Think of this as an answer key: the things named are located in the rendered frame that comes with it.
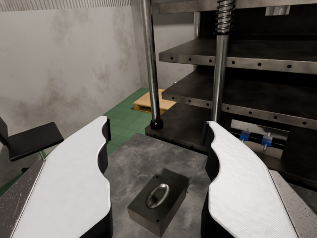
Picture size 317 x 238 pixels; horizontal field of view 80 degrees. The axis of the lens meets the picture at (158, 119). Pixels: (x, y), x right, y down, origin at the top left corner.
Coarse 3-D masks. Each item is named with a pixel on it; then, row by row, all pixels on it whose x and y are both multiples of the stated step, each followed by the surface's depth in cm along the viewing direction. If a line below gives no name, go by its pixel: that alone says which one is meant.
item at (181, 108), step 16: (176, 112) 153; (192, 112) 151; (208, 112) 150; (224, 112) 148; (144, 128) 137; (176, 128) 133; (192, 128) 132; (304, 128) 122; (176, 144) 126; (192, 144) 118; (288, 144) 110; (304, 144) 109; (272, 160) 100; (288, 160) 99; (304, 160) 99; (288, 176) 93; (304, 176) 90
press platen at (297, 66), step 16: (176, 48) 122; (192, 48) 118; (208, 48) 114; (240, 48) 107; (256, 48) 104; (272, 48) 101; (288, 48) 99; (304, 48) 96; (208, 64) 100; (240, 64) 91; (256, 64) 87; (272, 64) 84; (288, 64) 81; (304, 64) 78
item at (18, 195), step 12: (36, 168) 7; (24, 180) 7; (36, 180) 7; (12, 192) 6; (24, 192) 6; (0, 204) 6; (12, 204) 6; (24, 204) 6; (0, 216) 6; (12, 216) 6; (0, 228) 5; (12, 228) 5
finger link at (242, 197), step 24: (216, 144) 9; (240, 144) 10; (216, 168) 9; (240, 168) 8; (264, 168) 8; (216, 192) 7; (240, 192) 7; (264, 192) 7; (216, 216) 6; (240, 216) 6; (264, 216) 6
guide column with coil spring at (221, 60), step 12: (228, 0) 79; (228, 12) 81; (228, 24) 83; (228, 36) 86; (216, 48) 90; (216, 60) 92; (216, 72) 95; (216, 84) 97; (216, 96) 100; (216, 108) 104; (216, 120) 107
